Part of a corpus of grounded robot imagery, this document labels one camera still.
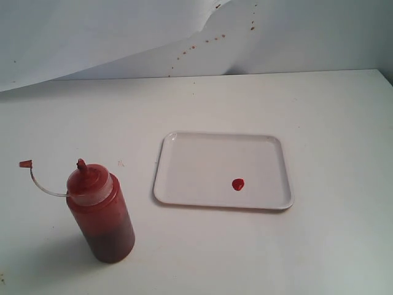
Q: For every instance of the red sauce squeeze bottle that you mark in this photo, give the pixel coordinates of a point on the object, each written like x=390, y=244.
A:
x=96, y=201

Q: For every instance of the red sauce drop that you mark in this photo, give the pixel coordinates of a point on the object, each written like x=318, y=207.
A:
x=238, y=184

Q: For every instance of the white rectangular plastic tray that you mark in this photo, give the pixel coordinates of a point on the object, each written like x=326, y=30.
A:
x=197, y=169

